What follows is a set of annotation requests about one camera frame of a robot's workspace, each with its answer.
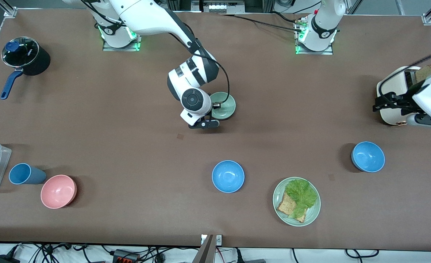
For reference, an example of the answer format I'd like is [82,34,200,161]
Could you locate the pink bowl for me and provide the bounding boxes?
[41,175,77,209]

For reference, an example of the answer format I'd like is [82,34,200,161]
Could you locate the brown toast slice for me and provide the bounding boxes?
[415,65,431,83]

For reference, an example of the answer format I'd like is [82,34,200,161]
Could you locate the light green plate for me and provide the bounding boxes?
[273,177,321,227]

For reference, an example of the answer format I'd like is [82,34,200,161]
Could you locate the blue bowl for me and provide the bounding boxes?
[212,160,245,193]
[351,141,385,173]

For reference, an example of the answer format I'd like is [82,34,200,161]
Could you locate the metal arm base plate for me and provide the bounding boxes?
[295,18,334,55]
[102,16,143,52]

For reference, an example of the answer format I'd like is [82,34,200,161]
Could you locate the brown bread slice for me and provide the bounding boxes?
[277,192,307,223]

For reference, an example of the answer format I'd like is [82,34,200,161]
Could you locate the glass lid blue knob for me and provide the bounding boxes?
[1,37,40,68]

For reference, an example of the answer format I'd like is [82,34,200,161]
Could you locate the grey camera pole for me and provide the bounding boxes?
[193,235,216,263]

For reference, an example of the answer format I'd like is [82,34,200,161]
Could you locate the black saucepan blue handle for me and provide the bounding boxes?
[0,37,51,100]

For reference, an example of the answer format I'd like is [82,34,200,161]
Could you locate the white toaster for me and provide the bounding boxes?
[377,65,431,126]

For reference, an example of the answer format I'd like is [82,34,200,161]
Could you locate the black red connector box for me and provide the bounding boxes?
[113,249,140,263]

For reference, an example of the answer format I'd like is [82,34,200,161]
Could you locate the blue cup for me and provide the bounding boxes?
[9,163,47,185]

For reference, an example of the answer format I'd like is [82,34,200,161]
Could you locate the green lettuce leaf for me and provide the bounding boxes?
[285,178,318,219]

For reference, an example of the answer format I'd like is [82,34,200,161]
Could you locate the white power strip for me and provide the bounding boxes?
[207,2,246,14]

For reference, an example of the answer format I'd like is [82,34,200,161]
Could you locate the black cable loop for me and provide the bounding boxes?
[345,249,379,258]

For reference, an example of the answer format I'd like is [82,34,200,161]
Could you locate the light green bowl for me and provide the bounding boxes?
[210,92,236,120]

